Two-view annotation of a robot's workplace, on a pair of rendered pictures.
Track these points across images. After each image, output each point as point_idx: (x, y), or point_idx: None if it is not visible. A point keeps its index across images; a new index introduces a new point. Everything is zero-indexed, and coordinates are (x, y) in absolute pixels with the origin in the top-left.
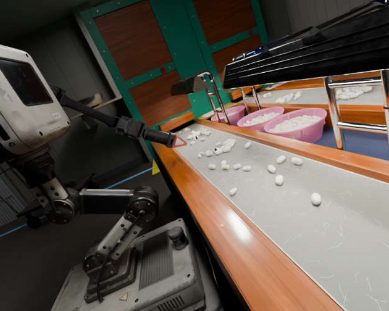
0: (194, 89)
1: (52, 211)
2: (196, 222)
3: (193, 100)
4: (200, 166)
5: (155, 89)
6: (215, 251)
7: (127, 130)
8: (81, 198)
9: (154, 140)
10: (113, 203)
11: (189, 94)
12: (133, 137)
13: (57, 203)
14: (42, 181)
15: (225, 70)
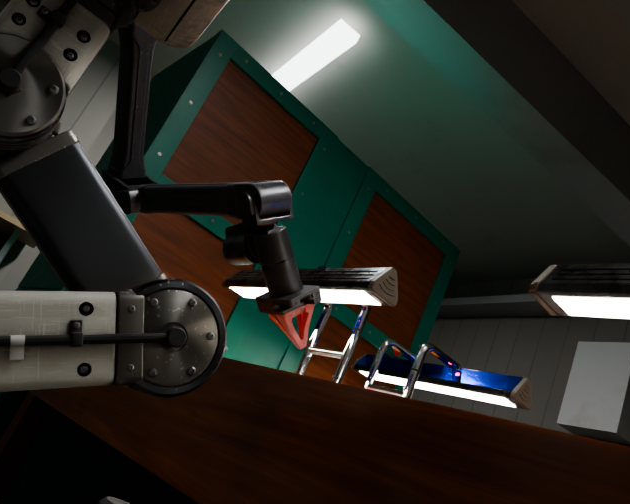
0: (375, 282)
1: None
2: (375, 467)
3: (226, 346)
4: None
5: (189, 248)
6: (622, 474)
7: (257, 184)
8: (61, 141)
9: (272, 261)
10: (104, 247)
11: (230, 327)
12: (254, 206)
13: (42, 67)
14: (84, 2)
15: (552, 268)
